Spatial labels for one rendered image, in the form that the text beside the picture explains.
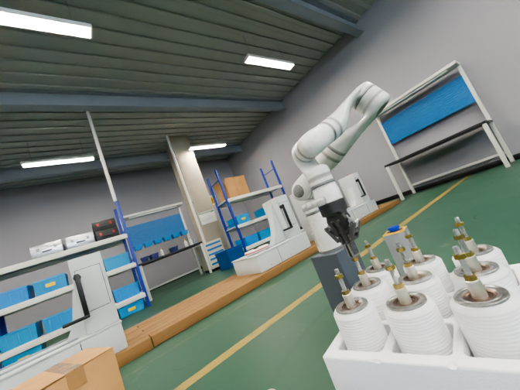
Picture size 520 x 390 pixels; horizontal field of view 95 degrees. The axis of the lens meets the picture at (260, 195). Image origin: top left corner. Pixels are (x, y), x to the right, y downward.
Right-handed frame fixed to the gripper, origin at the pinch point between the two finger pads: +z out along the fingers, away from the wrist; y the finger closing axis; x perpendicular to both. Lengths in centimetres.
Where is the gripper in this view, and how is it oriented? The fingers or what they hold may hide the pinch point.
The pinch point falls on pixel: (351, 249)
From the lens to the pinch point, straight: 72.1
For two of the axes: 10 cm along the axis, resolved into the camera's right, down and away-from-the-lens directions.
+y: -3.6, 2.8, 8.9
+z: 3.7, 9.2, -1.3
